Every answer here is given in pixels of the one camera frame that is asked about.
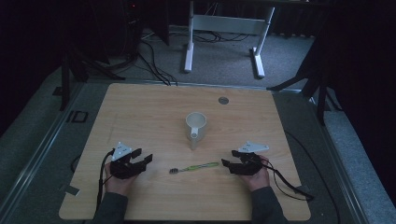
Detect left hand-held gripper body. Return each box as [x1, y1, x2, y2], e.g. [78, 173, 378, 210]
[109, 141, 148, 180]

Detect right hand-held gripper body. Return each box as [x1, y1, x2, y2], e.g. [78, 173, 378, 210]
[228, 141, 270, 176]

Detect green toothbrush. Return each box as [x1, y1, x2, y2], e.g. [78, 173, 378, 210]
[168, 161, 220, 175]

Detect white cup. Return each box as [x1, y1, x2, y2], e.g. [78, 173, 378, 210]
[185, 111, 208, 151]

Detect person's right hand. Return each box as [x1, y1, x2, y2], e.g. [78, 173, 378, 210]
[238, 154, 271, 192]

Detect person's left hand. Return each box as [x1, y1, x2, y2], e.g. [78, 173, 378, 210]
[104, 161, 138, 198]

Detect grey tape piece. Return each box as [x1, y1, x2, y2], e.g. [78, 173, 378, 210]
[59, 184, 80, 197]

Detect black metal stand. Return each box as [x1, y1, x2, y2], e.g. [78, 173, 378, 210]
[59, 46, 126, 112]
[266, 46, 344, 126]

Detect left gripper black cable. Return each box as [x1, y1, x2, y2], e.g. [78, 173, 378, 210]
[95, 148, 116, 210]

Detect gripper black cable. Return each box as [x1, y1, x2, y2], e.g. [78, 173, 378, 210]
[95, 148, 116, 210]
[261, 158, 315, 202]

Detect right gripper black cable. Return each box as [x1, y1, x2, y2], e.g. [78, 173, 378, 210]
[261, 158, 315, 202]

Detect black floor cables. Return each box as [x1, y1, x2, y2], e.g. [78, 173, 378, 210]
[118, 27, 179, 87]

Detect white desk frame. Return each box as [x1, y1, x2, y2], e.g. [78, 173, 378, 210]
[183, 0, 276, 79]

